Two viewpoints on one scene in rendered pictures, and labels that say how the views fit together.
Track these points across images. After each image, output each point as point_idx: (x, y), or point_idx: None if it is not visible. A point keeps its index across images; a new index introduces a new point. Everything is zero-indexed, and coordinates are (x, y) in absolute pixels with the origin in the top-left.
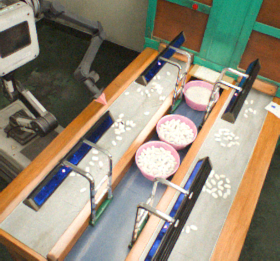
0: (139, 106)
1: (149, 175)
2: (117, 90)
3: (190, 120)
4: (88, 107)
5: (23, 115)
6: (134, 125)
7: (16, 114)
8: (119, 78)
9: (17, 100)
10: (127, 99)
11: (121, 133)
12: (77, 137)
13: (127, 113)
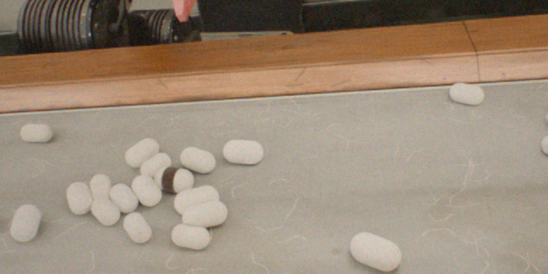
0: (422, 188)
1: None
2: (429, 54)
3: None
4: (215, 42)
5: (151, 19)
6: (189, 239)
7: (145, 10)
8: (535, 25)
9: (280, 31)
10: (428, 122)
11: (87, 223)
12: (0, 98)
13: (300, 169)
